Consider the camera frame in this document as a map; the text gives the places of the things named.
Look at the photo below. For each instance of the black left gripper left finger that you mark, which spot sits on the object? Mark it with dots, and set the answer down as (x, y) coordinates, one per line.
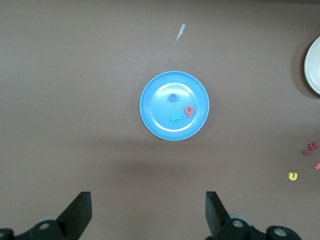
(72, 220)

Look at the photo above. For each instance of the beige plate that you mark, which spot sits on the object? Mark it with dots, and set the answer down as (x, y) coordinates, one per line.
(313, 67)

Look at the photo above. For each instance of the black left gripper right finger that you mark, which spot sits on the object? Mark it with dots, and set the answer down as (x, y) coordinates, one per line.
(220, 225)

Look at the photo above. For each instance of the yellow foam letter n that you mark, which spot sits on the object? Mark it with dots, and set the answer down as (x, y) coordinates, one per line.
(290, 176)

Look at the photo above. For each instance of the salmon red foam letter b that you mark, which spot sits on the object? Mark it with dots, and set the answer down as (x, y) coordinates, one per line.
(188, 115)

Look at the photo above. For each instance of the teal foam letter l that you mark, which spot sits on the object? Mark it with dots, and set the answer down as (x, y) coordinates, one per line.
(177, 117)

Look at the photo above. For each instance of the blue plate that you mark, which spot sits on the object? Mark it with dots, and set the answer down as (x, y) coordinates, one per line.
(155, 112)

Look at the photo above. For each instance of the blue foam letter o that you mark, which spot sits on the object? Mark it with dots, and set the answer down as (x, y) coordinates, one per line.
(170, 97)

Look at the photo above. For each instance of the red foam letter f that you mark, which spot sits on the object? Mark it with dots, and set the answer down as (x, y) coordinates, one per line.
(317, 165)

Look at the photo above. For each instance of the brown table cover sheet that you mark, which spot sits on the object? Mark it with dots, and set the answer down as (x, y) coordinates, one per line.
(75, 100)

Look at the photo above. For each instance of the small white paper scrap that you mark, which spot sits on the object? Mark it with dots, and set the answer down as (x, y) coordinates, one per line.
(180, 32)

